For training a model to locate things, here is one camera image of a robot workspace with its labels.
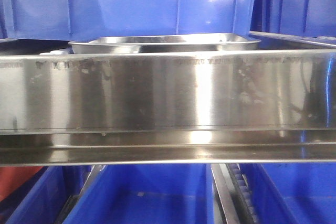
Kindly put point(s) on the blue bin upper right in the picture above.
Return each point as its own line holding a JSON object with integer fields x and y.
{"x": 310, "y": 18}

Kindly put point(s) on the roller track rail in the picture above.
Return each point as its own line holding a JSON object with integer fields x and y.
{"x": 232, "y": 198}

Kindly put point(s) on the blue bin lower right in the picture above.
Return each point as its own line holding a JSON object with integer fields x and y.
{"x": 292, "y": 192}

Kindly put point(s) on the steel rack front rail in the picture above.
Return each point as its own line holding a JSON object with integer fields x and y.
{"x": 196, "y": 107}

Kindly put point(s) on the shiny silver tray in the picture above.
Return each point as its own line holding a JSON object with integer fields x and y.
{"x": 166, "y": 43}

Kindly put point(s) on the blue bin lower middle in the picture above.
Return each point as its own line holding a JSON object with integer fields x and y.
{"x": 147, "y": 193}

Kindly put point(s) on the blue bin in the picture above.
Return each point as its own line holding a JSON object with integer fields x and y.
{"x": 42, "y": 198}
{"x": 292, "y": 192}
{"x": 310, "y": 18}
{"x": 90, "y": 19}
{"x": 147, "y": 193}

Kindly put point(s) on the blue bin upper left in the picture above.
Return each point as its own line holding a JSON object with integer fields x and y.
{"x": 90, "y": 19}

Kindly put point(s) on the blue bin lower left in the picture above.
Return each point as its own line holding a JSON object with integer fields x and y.
{"x": 42, "y": 198}

